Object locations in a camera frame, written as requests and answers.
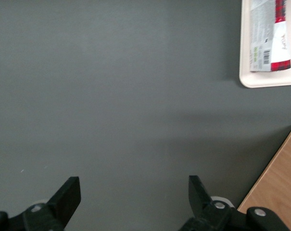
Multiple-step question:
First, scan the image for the red cookie box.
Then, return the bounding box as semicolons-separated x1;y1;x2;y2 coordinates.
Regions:
249;0;291;73

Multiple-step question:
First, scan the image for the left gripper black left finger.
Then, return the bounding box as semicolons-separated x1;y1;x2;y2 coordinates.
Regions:
0;176;82;231

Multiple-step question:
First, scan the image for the cream plastic tray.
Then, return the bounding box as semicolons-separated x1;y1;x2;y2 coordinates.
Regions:
239;0;291;89

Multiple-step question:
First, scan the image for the wooden drawer cabinet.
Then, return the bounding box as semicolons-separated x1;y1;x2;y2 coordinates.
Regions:
237;125;291;231

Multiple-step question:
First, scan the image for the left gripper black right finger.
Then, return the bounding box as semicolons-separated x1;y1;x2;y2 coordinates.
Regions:
177;175;289;231

